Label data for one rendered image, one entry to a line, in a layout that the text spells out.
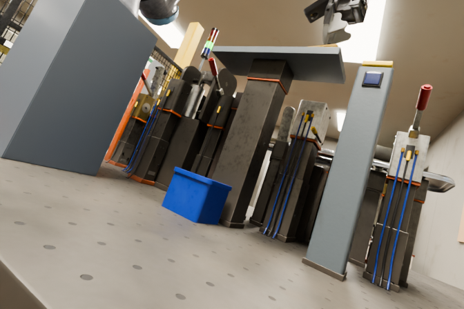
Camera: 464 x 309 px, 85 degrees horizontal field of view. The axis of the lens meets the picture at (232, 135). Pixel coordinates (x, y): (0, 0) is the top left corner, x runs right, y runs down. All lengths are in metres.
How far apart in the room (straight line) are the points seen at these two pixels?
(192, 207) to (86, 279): 0.35
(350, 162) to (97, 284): 0.48
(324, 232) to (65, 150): 0.57
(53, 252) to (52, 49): 0.46
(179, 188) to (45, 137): 0.29
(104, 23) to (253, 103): 0.39
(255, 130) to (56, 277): 0.52
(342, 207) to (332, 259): 0.10
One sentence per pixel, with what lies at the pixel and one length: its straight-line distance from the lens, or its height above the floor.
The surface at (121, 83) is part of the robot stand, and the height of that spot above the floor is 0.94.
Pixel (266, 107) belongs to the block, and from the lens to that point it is 0.66.
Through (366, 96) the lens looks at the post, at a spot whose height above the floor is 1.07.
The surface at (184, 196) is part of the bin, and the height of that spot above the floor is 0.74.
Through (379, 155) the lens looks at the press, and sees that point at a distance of 6.96.
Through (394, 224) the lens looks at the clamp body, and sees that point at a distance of 0.73.
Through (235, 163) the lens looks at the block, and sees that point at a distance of 0.64.
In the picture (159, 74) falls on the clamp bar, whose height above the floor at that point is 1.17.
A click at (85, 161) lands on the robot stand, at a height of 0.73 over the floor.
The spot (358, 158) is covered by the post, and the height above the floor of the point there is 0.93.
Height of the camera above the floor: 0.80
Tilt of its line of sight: 10 degrees up
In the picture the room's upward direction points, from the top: 20 degrees clockwise
